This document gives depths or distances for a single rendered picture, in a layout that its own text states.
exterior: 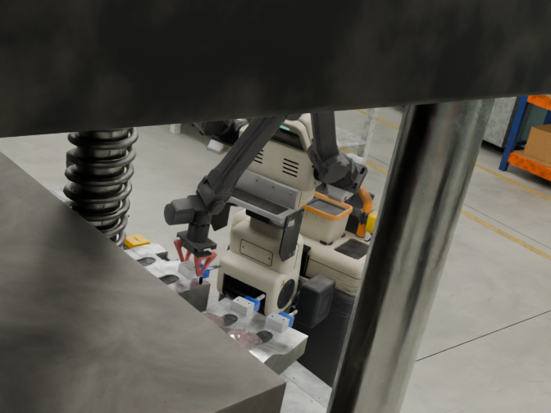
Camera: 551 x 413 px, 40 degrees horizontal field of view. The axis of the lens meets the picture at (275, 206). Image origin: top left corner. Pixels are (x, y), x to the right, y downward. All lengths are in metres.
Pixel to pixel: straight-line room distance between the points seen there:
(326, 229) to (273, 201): 0.38
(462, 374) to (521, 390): 0.27
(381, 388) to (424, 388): 2.90
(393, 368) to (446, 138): 0.19
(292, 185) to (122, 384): 1.72
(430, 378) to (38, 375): 3.10
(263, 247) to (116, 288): 1.68
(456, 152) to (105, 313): 0.32
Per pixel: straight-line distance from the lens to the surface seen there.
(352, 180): 2.19
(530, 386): 3.84
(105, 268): 0.74
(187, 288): 2.04
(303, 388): 1.91
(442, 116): 0.54
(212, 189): 1.94
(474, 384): 3.69
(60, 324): 0.65
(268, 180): 2.27
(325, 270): 2.60
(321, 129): 1.93
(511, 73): 0.48
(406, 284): 0.58
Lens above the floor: 1.90
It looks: 22 degrees down
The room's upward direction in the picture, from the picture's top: 11 degrees clockwise
